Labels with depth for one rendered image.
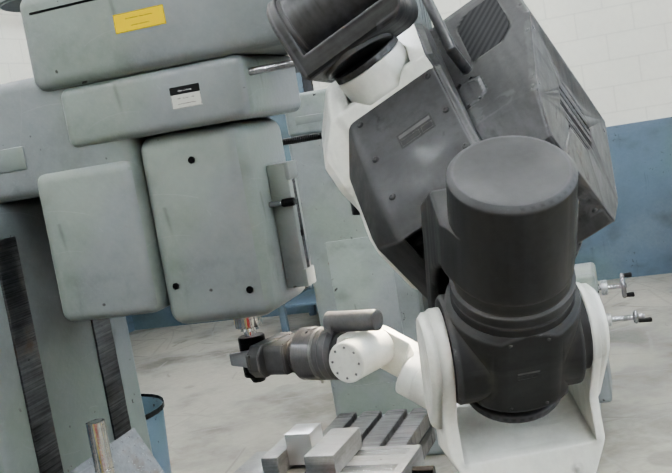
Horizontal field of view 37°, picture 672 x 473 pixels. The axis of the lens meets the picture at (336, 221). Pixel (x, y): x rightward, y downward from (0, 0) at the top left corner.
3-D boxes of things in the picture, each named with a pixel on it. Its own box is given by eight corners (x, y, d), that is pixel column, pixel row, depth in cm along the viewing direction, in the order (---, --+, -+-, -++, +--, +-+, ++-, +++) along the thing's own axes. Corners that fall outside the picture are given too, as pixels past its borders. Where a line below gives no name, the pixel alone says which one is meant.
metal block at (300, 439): (326, 452, 192) (320, 422, 191) (314, 464, 186) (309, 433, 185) (301, 453, 193) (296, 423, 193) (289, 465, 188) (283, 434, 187)
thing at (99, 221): (220, 283, 187) (195, 146, 184) (158, 314, 164) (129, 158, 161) (132, 294, 193) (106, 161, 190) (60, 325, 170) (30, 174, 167)
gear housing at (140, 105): (305, 110, 177) (295, 53, 176) (252, 117, 154) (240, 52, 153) (139, 139, 187) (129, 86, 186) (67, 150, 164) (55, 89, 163)
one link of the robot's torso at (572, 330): (603, 315, 90) (562, 235, 99) (457, 342, 90) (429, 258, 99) (596, 410, 98) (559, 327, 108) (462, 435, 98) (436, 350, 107)
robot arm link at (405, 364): (363, 351, 167) (430, 388, 161) (334, 366, 160) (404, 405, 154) (373, 317, 165) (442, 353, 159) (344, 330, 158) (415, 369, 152)
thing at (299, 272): (316, 281, 170) (295, 159, 167) (309, 286, 166) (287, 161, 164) (295, 284, 171) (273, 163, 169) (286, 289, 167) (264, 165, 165)
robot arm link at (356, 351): (343, 371, 169) (401, 370, 162) (308, 390, 160) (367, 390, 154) (332, 305, 168) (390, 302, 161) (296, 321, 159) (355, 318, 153)
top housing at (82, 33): (348, 43, 173) (332, -51, 172) (296, 40, 149) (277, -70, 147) (112, 90, 189) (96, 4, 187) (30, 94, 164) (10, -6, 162)
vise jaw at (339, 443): (363, 446, 194) (359, 426, 193) (337, 476, 180) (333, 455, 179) (334, 447, 196) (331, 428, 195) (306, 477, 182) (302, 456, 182)
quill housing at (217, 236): (314, 290, 179) (283, 113, 176) (272, 318, 160) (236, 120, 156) (218, 301, 185) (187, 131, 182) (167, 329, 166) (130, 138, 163)
